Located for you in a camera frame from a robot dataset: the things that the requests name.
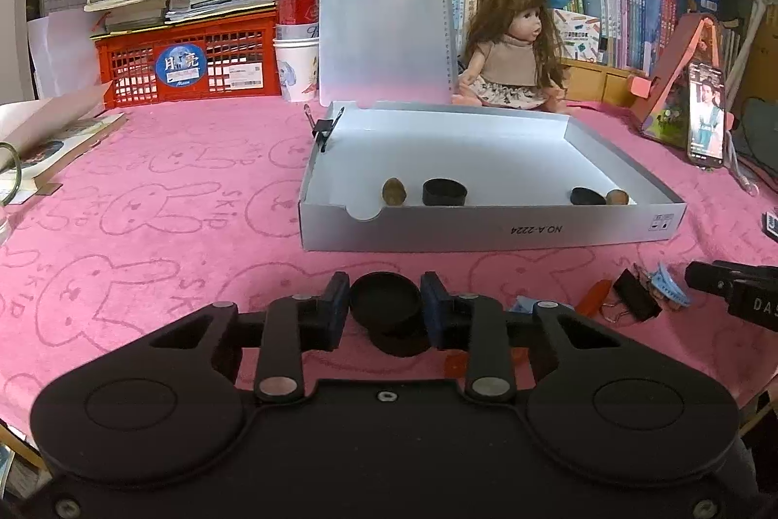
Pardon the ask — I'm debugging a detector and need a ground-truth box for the black round cap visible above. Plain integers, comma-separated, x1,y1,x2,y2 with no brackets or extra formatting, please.
422,178,468,207
348,271,431,358
570,187,606,205

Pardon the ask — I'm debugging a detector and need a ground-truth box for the black binder clip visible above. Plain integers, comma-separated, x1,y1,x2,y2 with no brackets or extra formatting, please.
303,104,344,153
600,268,661,325

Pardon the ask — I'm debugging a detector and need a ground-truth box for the red orange clip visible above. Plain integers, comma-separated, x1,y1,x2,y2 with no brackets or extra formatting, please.
575,279,613,319

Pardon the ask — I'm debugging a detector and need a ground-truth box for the brown walnut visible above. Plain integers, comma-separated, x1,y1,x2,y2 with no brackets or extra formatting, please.
381,178,407,207
605,190,630,205

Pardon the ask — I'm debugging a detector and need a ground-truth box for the pink bunny towel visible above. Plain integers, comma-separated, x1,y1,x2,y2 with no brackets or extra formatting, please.
1,97,777,428

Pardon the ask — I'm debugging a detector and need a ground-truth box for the white cardboard box tray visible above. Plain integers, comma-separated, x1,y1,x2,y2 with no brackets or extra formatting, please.
298,103,686,253

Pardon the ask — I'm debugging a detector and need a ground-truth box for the black binder clip on box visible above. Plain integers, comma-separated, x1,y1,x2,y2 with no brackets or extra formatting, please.
303,104,344,153

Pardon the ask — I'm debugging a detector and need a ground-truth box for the smartphone with lit screen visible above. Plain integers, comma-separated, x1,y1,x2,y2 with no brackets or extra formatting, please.
687,60,725,167

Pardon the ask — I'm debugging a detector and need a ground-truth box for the pink triangular phone stand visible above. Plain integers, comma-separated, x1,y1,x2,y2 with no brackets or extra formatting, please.
629,13,721,149

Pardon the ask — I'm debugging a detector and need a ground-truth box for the wooden drawer box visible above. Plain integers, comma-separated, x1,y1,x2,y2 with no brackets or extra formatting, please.
562,59,645,107

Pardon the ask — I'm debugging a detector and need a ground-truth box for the long-haired doll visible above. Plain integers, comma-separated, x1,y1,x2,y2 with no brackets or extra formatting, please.
454,0,566,113

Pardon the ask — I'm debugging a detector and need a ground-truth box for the red plastic basket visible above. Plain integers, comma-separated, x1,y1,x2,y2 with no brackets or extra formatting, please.
94,9,281,109

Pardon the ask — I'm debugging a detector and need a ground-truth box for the white paper cup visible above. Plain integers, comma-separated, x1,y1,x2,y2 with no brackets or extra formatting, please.
273,38,319,103

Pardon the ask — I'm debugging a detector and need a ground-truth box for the open book at left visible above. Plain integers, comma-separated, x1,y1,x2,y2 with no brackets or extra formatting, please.
1,82,125,204

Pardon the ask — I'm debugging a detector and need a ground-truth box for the colourful small box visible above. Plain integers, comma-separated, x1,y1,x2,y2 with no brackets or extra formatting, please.
552,9,601,63

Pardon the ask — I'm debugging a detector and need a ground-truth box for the translucent clipboard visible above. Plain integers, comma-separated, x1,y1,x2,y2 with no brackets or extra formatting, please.
319,0,456,107

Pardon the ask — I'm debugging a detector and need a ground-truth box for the clear glass mug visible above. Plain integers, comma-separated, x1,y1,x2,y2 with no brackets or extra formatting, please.
0,141,22,245

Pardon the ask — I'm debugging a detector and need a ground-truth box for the red soda can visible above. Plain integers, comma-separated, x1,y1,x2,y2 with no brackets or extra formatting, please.
276,0,319,39

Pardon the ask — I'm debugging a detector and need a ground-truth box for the white charging cable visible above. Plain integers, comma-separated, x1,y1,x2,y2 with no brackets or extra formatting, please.
725,129,761,198

